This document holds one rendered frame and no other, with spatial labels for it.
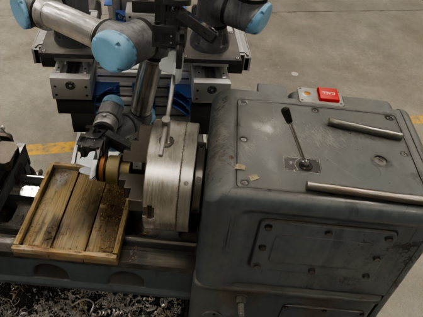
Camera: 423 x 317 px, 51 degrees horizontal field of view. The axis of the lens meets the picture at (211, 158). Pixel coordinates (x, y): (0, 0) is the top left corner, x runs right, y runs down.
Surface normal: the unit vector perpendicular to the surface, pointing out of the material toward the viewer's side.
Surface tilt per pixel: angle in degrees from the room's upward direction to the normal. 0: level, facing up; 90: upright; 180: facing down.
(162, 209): 79
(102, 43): 89
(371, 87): 0
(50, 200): 0
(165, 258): 0
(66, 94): 90
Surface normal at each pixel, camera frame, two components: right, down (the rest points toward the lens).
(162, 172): 0.04, -0.07
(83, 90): 0.08, 0.69
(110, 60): -0.52, 0.55
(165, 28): -0.02, 0.45
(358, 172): 0.09, -0.72
